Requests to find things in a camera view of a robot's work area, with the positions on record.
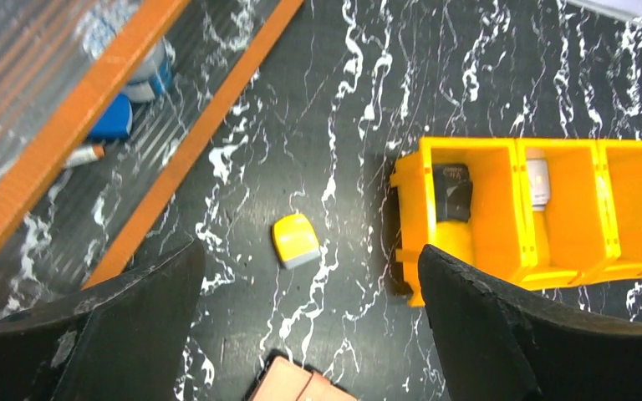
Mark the orange wooden shelf rack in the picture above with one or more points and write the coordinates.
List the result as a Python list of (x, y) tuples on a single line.
[(61, 65)]

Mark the blue round cap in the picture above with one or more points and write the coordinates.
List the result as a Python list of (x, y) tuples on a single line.
[(115, 123)]

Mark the pink leather card holder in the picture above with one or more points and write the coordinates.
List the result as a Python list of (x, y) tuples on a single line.
[(285, 380)]

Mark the white orange marker pen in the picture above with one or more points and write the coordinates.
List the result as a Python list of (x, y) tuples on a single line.
[(84, 155)]

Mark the blue white tape roll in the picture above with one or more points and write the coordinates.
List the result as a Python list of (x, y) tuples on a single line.
[(152, 78)]

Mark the small yellow grey box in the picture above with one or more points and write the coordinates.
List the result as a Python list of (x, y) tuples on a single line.
[(295, 241)]

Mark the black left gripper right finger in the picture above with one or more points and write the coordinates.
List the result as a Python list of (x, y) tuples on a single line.
[(497, 341)]

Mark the black wallet in bin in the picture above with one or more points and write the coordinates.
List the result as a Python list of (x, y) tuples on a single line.
[(452, 192)]

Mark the card stack middle bin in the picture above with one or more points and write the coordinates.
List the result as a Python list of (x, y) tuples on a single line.
[(538, 178)]

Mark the yellow three-compartment bin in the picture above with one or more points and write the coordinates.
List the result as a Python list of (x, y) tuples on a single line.
[(589, 232)]

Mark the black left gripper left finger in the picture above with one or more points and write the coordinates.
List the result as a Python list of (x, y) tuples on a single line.
[(121, 339)]

